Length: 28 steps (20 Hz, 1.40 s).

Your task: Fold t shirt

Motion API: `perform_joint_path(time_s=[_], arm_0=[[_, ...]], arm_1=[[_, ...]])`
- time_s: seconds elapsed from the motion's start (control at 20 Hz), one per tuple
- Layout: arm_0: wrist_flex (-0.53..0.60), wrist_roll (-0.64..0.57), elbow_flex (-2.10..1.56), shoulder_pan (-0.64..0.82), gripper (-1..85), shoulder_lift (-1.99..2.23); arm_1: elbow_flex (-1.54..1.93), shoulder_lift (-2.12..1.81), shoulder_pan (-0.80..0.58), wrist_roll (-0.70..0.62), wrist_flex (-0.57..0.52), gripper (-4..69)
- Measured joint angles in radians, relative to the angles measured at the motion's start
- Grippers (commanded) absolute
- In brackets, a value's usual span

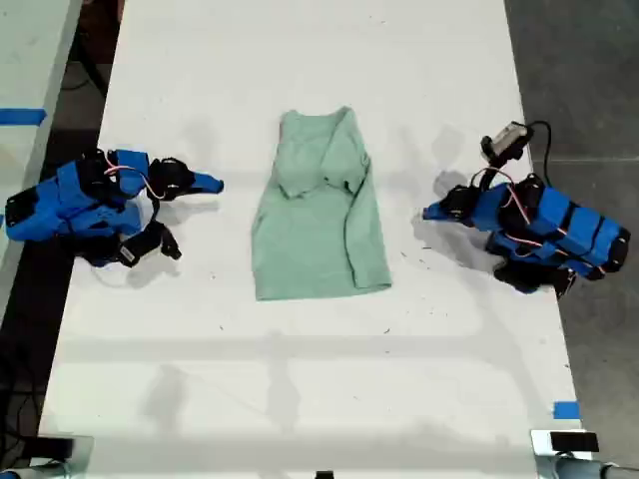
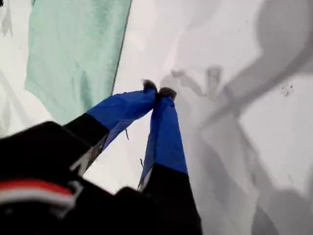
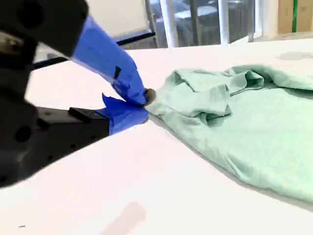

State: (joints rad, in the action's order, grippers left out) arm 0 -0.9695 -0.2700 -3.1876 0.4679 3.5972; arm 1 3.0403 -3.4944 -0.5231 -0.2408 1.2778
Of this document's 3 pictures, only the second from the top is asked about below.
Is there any pale green T-shirt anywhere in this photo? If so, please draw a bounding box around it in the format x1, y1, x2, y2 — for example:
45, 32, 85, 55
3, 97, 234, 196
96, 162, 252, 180
24, 0, 133, 125

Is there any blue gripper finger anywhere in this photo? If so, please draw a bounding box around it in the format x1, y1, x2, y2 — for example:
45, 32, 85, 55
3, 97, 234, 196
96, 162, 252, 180
65, 79, 157, 174
137, 88, 203, 235

